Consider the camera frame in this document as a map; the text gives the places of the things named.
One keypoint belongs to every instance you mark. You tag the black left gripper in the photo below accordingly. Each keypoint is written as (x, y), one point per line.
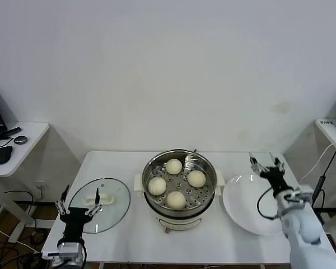
(74, 221)

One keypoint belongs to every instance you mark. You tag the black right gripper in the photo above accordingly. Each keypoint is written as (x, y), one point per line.
(275, 179)

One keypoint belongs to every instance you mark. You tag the white steamed baozi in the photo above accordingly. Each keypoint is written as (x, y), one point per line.
(176, 199)
(196, 178)
(156, 186)
(173, 166)

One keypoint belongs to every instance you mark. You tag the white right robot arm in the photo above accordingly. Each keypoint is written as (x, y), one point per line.
(305, 232)

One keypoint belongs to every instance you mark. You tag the stainless steel steamer pot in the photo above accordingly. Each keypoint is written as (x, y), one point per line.
(207, 179)

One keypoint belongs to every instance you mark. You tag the white electric steamer pot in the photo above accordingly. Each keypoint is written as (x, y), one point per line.
(179, 222)

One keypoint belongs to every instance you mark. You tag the white round plate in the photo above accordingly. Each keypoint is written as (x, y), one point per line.
(243, 201)

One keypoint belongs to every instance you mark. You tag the white desk with label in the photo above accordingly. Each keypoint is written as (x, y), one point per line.
(329, 131)

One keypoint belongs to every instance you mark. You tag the white side table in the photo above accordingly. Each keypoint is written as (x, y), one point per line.
(22, 151)

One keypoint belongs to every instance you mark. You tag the black computer mouse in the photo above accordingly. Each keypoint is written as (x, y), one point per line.
(2, 154)

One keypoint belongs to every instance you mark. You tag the black bar device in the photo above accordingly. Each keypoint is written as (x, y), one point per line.
(12, 131)

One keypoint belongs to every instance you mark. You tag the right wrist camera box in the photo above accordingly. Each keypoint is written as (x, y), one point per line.
(301, 194)

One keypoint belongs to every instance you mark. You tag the white wall socket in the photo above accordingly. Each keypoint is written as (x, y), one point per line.
(40, 185)

